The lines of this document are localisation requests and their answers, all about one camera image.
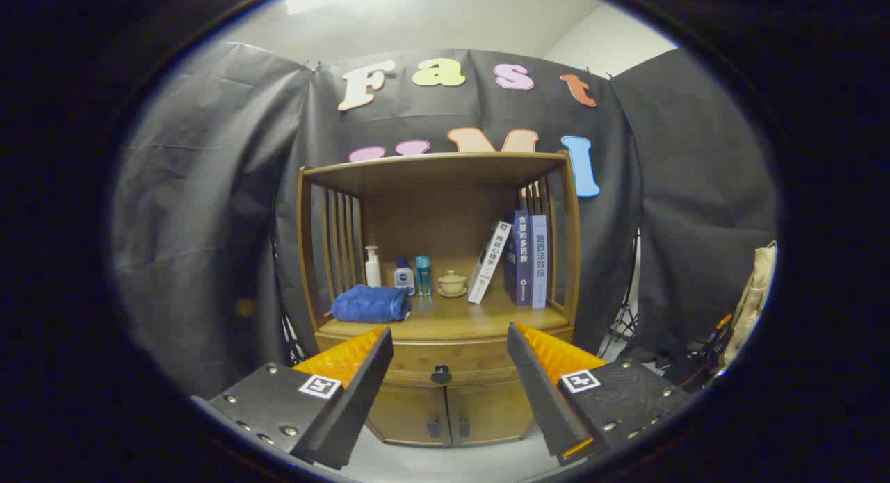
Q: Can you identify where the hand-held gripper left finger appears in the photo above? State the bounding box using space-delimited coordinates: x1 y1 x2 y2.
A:
191 326 394 471

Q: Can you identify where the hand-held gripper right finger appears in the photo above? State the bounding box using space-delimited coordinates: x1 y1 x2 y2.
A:
506 322 690 468

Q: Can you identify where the wooden drawer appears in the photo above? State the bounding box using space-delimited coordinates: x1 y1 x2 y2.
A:
314 327 575 388

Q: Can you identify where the wooden cabinet door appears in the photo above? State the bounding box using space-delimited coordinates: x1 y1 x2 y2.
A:
365 384 451 448
445 382 537 445

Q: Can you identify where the wooden countertop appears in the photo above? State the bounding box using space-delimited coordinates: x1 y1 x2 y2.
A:
317 259 572 342

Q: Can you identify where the wooden cabinet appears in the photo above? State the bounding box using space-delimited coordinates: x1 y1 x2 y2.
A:
297 149 582 448

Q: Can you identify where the blue rolled towel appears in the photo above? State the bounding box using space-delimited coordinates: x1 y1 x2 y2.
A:
331 284 412 324

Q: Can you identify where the pale grey-blue book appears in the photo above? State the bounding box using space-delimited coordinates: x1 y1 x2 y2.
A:
530 215 549 310

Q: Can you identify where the dark blue book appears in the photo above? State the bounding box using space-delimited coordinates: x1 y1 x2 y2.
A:
505 209 533 307

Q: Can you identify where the white book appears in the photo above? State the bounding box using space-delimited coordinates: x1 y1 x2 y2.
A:
467 221 512 304

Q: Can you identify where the beige ceramic lidded cup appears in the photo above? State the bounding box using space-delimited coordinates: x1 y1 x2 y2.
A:
437 270 468 299

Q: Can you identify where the orange and black tool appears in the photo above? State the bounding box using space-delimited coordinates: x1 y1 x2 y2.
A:
695 313 734 359

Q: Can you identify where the beige cloth bag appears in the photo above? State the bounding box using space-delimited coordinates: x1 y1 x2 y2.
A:
723 241 778 369

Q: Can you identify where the black backdrop cloth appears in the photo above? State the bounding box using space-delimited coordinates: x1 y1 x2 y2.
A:
111 42 778 400

